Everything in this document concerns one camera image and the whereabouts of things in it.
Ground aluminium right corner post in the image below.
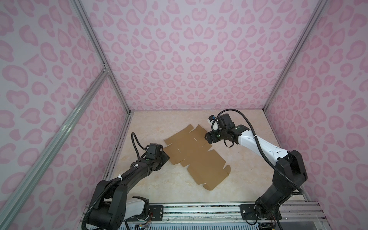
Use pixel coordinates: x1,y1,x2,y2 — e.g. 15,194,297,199
263,0,330,113

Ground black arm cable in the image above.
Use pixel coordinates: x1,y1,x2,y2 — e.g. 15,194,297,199
131,132,149,160
215,108,304,195

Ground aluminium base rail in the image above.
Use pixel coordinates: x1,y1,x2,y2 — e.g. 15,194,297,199
118,201,331,230

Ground aluminium diagonal frame bar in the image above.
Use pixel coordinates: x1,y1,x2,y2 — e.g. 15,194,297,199
0,68,109,228

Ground aluminium corner post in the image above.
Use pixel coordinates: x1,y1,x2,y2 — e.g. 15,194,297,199
263,0,330,113
71,0,131,114

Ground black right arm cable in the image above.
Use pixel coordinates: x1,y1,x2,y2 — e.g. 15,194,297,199
215,108,304,195

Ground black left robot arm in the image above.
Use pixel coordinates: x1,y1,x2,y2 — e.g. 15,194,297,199
81,143,170,230

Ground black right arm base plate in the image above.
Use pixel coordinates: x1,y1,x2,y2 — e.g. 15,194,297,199
239,204,282,221

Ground brown cardboard box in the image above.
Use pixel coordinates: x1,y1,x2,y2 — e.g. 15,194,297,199
163,125,231,191

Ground aluminium left corner post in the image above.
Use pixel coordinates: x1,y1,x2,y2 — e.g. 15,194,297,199
71,0,131,114

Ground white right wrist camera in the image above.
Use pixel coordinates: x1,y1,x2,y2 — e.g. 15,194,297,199
208,115,219,131

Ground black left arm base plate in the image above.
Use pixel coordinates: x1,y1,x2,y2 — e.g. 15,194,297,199
127,205,164,222

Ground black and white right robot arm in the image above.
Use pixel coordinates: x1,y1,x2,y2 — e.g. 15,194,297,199
205,110,308,219

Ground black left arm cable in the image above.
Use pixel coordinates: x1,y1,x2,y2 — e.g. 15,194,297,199
131,132,149,160

